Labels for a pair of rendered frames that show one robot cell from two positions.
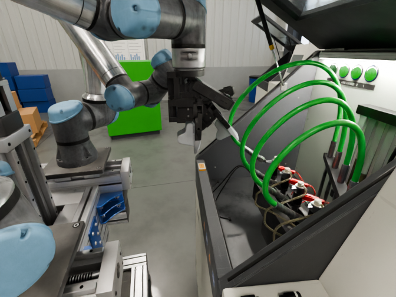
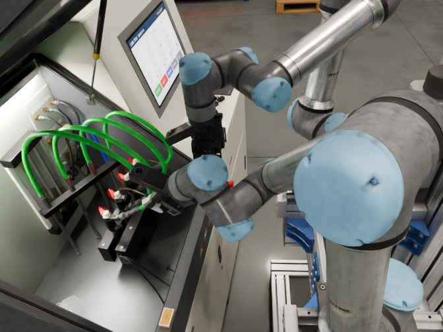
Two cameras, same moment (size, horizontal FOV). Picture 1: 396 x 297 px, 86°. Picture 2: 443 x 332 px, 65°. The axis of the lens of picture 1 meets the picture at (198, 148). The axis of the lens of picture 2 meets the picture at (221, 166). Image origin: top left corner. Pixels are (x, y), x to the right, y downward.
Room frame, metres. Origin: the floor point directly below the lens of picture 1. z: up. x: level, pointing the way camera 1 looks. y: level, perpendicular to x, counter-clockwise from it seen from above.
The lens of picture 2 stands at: (1.20, 0.32, 1.92)
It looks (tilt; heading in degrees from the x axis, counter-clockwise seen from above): 43 degrees down; 201
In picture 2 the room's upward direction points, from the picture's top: 6 degrees counter-clockwise
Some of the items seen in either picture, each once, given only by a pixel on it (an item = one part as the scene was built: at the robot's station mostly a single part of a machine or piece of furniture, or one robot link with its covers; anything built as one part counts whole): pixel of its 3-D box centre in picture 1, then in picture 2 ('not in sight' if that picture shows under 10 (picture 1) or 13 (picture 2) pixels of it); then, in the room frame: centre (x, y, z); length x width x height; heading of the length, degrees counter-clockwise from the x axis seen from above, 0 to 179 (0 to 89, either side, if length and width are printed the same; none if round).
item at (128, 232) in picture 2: (283, 225); (136, 221); (0.55, -0.29, 0.91); 0.34 x 0.10 x 0.15; 5
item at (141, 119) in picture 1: (130, 97); not in sight; (4.08, 1.29, 0.65); 0.95 x 0.86 x 1.30; 111
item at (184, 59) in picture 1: (188, 59); (200, 107); (0.51, 0.02, 1.43); 0.08 x 0.08 x 0.05
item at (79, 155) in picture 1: (75, 148); not in sight; (0.78, 0.50, 1.09); 0.15 x 0.15 x 0.10
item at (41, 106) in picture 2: not in sight; (58, 133); (0.45, -0.56, 1.20); 0.13 x 0.03 x 0.31; 5
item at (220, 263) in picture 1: (208, 214); (190, 264); (0.64, -0.04, 0.87); 0.62 x 0.04 x 0.16; 5
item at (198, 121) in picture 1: (197, 122); not in sight; (0.50, 0.00, 1.29); 0.05 x 0.02 x 0.09; 5
